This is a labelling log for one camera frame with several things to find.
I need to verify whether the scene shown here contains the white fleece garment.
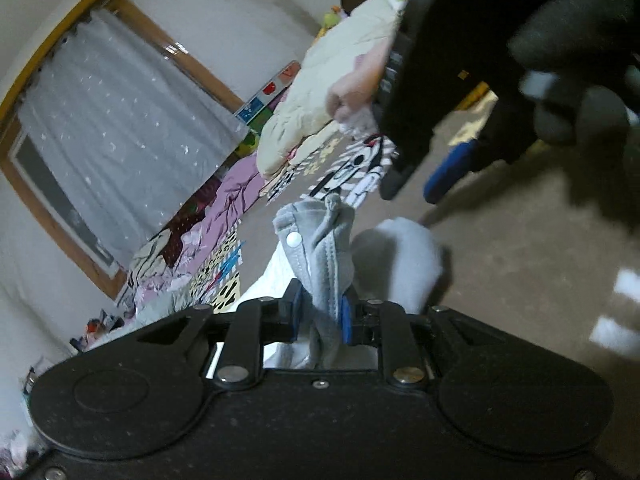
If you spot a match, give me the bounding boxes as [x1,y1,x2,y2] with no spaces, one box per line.
[242,194,444,388]

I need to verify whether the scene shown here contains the grey crumpled garment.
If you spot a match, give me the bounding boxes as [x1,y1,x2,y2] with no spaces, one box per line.
[91,288,193,350]

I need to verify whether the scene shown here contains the Mickey Mouse brown blanket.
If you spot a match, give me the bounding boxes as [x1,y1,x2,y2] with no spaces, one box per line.
[188,74,640,476]

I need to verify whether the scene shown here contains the striped beige garment pile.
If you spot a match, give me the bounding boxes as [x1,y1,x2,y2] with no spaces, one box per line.
[127,230,171,288]

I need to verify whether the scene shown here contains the purple quilt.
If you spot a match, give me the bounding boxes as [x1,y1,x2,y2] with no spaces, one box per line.
[132,155,265,310]

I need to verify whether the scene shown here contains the cream quilt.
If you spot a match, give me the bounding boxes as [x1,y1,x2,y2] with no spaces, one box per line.
[256,0,398,180]

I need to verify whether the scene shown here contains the yellow green plush toy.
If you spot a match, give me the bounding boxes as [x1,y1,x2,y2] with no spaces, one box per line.
[314,6,347,42]

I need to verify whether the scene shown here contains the colourful foam play mat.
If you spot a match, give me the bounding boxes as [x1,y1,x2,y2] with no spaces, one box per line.
[234,61,300,158]

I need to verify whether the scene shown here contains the grey star curtain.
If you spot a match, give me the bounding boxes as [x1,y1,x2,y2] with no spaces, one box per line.
[17,9,248,266]

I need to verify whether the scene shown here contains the cluttered side shelf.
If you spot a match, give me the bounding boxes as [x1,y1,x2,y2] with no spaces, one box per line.
[0,309,126,476]

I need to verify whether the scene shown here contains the wooden window frame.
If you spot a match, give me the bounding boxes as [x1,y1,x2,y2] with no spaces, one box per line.
[2,0,247,297]

